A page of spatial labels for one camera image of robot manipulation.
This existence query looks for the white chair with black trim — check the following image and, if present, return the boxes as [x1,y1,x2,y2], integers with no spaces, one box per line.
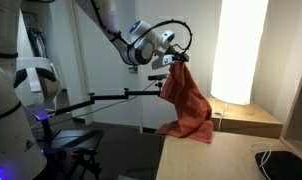
[15,56,63,113]

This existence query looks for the red clamp handle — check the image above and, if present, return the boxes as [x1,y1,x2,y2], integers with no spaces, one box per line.
[70,151,84,159]

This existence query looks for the white charging cable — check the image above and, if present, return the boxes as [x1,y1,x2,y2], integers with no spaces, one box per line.
[249,141,274,180]

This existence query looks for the white lamp cord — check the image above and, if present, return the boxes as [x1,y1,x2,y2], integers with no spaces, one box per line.
[214,101,229,118]

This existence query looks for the wooden shelf unit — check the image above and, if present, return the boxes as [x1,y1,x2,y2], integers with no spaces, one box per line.
[279,46,302,167]

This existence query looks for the cardboard box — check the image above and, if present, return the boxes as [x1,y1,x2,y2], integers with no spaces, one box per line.
[39,78,62,100]

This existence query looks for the black bag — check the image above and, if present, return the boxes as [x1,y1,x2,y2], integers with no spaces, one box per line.
[254,149,302,180]

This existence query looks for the door handle with lock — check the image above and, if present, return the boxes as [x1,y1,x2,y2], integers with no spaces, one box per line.
[128,64,139,75]

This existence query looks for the tall white floor lamp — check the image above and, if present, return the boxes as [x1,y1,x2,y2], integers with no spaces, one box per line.
[210,0,269,106]

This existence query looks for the black stereo camera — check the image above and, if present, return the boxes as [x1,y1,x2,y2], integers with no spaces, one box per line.
[147,73,169,82]

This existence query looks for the orange towel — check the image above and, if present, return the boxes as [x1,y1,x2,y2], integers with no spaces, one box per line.
[154,60,215,145]

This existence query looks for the thin black camera cable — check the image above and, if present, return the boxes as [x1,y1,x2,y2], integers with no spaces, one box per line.
[70,80,158,120]

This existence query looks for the black workbench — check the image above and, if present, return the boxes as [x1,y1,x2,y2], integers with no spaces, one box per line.
[34,128,105,180]

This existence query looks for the low wooden box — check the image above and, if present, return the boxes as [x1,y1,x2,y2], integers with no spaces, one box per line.
[206,96,284,139]

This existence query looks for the white door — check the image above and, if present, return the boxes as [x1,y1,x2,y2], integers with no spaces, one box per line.
[70,0,142,128]

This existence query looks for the hanging clothes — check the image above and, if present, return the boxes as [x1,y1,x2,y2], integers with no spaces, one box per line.
[25,28,49,60]

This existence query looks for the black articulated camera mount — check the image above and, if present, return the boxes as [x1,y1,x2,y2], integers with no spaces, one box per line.
[40,79,165,141]

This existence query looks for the black corrugated cable hose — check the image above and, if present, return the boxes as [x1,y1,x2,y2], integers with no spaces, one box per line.
[90,0,194,54]

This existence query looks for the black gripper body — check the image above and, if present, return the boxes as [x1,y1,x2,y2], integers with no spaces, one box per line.
[166,44,183,60]

